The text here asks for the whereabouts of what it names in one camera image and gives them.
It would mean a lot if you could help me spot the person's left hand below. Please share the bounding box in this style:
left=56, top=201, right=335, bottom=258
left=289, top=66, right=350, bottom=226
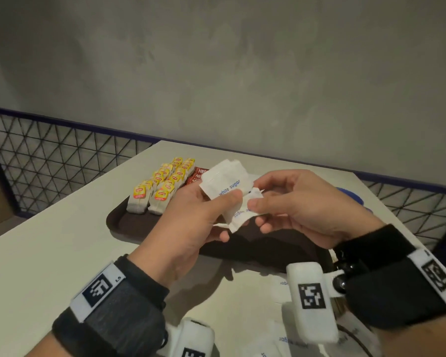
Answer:
left=128, top=183, right=245, bottom=288

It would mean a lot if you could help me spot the person's right hand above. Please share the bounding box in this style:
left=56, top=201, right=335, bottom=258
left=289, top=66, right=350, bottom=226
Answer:
left=247, top=170, right=387, bottom=249

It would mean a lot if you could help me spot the row of tea bags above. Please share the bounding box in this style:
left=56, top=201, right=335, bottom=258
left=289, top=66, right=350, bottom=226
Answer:
left=148, top=158, right=196, bottom=215
left=126, top=157, right=183, bottom=215

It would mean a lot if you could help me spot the dark brown tray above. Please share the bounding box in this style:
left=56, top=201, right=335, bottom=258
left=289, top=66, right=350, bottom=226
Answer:
left=107, top=170, right=335, bottom=274

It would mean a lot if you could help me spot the row of red coffee sachets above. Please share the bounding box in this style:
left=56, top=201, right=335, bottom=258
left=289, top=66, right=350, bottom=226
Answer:
left=185, top=167, right=211, bottom=186

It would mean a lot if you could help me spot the pile of white sugar packets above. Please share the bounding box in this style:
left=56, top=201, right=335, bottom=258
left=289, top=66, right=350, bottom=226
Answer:
left=251, top=278, right=382, bottom=357

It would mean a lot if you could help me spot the person's left forearm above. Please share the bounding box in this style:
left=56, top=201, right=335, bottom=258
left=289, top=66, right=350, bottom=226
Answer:
left=26, top=330, right=77, bottom=357

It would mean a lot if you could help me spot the blue and white mug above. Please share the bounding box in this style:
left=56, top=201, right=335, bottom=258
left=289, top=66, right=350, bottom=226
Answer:
left=336, top=187, right=374, bottom=214

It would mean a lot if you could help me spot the black left wrist band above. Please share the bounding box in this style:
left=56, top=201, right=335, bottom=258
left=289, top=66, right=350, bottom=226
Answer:
left=52, top=255, right=170, bottom=357

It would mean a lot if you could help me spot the black wrist band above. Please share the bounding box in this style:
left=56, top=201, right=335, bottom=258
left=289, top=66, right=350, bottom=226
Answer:
left=334, top=223, right=446, bottom=330
left=52, top=255, right=170, bottom=357

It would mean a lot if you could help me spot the black right wrist band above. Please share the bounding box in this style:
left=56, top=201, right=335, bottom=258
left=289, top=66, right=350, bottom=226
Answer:
left=334, top=223, right=446, bottom=330

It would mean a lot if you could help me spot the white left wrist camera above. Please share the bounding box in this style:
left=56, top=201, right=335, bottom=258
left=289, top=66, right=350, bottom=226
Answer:
left=167, top=317, right=216, bottom=357

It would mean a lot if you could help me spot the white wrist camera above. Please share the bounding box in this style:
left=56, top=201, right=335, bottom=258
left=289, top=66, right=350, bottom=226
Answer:
left=286, top=262, right=347, bottom=345
left=167, top=317, right=216, bottom=357

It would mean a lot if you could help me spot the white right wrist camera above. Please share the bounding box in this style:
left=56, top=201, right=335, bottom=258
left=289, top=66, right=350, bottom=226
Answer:
left=286, top=262, right=347, bottom=345

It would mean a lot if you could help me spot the black cable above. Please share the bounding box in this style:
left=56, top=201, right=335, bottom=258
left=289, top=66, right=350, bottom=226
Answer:
left=338, top=326, right=375, bottom=357

